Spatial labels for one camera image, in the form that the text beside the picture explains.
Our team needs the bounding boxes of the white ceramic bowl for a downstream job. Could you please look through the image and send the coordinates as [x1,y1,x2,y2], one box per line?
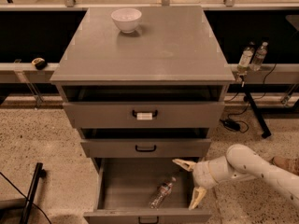
[111,8,142,34]

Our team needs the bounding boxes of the grey middle drawer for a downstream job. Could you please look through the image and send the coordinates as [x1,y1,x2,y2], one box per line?
[81,128,211,158]

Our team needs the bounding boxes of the black frame bar with cable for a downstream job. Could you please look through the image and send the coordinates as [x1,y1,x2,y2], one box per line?
[0,161,52,224]

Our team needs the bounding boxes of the black stand leg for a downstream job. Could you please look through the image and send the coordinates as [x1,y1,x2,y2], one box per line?
[243,87,271,139]

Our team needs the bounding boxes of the black power adapter with cable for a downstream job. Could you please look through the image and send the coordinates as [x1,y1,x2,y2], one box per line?
[220,105,249,133]

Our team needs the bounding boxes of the grey drawer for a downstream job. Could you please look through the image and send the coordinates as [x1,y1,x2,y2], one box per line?
[84,158,211,224]
[63,85,224,128]
[81,128,211,158]

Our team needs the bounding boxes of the tan shoe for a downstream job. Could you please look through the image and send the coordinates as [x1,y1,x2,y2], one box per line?
[272,156,299,175]

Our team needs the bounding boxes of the clear plastic water bottle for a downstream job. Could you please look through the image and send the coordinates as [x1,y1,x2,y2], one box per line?
[149,176,177,209]

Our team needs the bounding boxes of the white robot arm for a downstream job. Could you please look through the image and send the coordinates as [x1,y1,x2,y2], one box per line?
[173,144,299,210]

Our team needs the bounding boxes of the grey bottom drawer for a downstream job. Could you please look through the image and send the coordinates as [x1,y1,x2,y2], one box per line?
[84,158,211,224]

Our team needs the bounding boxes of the grey drawer cabinet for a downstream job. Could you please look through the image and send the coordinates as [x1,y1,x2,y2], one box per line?
[50,5,236,173]

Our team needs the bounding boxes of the grey top drawer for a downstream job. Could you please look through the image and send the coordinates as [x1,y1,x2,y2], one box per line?
[63,85,224,128]

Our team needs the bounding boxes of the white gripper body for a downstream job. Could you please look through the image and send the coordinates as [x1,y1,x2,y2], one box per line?
[192,161,218,189]

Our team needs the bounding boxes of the water bottle on ledge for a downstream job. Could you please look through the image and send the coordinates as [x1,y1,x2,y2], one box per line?
[237,42,255,74]
[249,42,268,71]

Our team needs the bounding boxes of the white tape label on handle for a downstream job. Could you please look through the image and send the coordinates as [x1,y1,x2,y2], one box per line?
[136,113,153,120]

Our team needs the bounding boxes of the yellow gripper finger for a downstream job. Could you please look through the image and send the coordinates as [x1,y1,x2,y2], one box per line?
[189,187,207,210]
[173,159,196,172]

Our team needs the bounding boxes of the small tape measure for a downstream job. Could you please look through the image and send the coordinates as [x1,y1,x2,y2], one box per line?
[32,57,48,70]

